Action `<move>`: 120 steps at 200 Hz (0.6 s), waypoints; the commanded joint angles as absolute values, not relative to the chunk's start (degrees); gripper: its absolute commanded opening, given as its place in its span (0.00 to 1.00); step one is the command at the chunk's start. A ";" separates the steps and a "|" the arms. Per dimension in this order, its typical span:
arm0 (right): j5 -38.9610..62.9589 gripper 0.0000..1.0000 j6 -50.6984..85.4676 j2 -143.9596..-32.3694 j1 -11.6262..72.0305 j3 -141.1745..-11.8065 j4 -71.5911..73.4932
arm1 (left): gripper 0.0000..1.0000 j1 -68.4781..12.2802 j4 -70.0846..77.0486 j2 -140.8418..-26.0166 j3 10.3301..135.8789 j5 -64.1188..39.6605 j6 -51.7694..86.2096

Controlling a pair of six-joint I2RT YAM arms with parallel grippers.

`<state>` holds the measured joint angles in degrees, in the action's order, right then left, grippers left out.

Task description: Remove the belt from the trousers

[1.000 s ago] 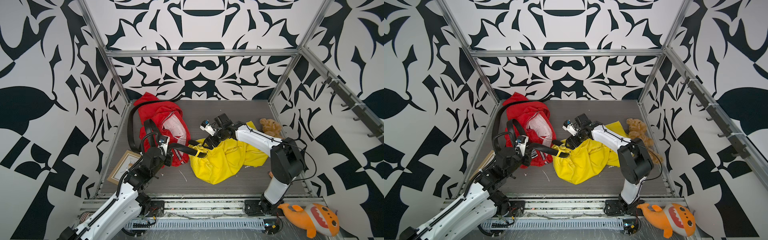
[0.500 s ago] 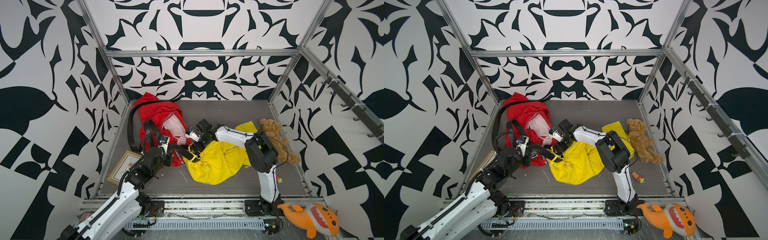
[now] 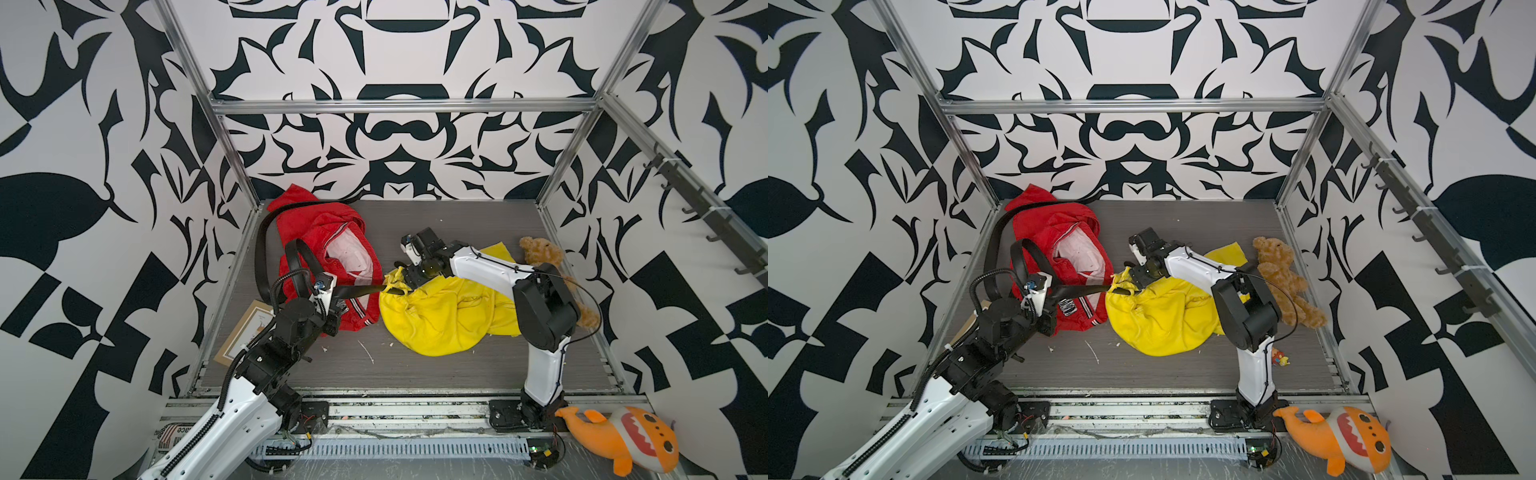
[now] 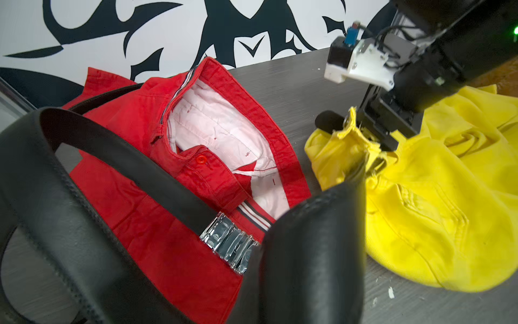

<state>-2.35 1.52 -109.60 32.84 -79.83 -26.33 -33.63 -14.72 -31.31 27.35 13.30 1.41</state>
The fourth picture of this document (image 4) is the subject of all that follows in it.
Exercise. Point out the brown teddy bear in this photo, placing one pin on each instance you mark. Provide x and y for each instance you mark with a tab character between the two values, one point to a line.
504	77

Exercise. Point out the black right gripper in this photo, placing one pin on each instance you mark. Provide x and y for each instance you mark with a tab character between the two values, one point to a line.
380	114

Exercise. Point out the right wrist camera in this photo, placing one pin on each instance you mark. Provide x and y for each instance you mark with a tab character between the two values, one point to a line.
363	56

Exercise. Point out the yellow trousers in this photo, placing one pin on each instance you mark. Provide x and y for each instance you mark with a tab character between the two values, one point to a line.
441	210

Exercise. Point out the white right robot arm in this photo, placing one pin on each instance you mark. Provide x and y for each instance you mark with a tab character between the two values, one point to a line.
431	50

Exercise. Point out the black belt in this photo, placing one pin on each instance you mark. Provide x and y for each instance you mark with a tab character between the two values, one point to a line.
309	267
99	100

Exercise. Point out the red trousers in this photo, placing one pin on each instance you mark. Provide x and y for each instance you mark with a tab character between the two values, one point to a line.
204	129

